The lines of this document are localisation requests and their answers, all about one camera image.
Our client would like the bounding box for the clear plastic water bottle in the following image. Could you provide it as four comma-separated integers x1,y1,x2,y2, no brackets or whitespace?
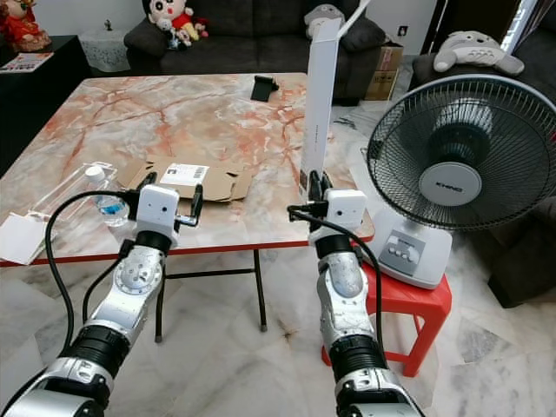
85,165,132,228

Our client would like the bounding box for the flat brown cardboard with label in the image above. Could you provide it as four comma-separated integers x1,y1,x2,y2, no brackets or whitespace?
117,156,254,203

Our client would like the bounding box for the orange marble folding table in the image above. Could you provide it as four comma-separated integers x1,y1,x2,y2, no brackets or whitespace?
0,74,375,342

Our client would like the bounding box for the clear plastic packaging box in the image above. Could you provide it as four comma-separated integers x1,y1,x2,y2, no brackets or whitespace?
30,162,109,228

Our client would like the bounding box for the tall white carton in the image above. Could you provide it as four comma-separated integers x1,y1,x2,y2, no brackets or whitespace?
299,0,373,202

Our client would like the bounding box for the small black pouch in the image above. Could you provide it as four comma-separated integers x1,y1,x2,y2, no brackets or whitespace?
250,76,281,103

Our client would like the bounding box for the black and white table fan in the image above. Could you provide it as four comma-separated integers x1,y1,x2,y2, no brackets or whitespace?
365,74,556,290

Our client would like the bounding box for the brown cardboard box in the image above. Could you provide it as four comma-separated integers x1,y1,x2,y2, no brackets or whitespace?
363,42,405,103

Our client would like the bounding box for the black cabinet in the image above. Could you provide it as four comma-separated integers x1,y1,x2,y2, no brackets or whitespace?
0,35,89,175

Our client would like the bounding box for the white lace covered side table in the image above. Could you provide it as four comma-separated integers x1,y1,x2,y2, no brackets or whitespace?
78,29,131,75

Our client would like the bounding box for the red plastic stool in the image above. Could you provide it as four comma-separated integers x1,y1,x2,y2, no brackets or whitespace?
321,271,455,379

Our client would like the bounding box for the dark grey sofa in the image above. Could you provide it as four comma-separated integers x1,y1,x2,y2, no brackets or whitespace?
123,0,387,98

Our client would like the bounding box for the small grey Totoro plush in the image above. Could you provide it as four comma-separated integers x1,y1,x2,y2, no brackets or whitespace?
304,4,347,41

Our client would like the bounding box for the printed magazine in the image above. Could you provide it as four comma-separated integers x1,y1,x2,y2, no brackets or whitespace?
0,52,55,75

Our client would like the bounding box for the red dressed doll figure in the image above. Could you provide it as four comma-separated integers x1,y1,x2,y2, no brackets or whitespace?
0,0,53,53

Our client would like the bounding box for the large grey Totoro plush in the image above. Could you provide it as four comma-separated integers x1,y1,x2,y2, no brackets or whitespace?
433,30,527,76

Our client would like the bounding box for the dark armchair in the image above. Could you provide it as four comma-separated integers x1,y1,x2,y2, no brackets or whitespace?
410,48,556,310

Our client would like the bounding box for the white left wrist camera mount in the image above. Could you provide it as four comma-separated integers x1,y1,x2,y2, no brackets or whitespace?
136,183,182,236

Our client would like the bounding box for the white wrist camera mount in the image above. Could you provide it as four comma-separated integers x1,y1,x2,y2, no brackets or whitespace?
136,183,182,236
325,189,368,238

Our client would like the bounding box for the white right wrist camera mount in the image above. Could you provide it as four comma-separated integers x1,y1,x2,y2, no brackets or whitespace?
325,189,368,238

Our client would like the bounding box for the long black left arm cable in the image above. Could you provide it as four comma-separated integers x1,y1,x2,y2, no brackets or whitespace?
43,189,137,335

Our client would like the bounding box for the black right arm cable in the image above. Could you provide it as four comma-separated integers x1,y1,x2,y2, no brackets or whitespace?
288,207,385,353

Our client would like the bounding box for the short black left arm cable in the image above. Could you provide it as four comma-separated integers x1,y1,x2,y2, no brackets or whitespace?
82,259,123,328

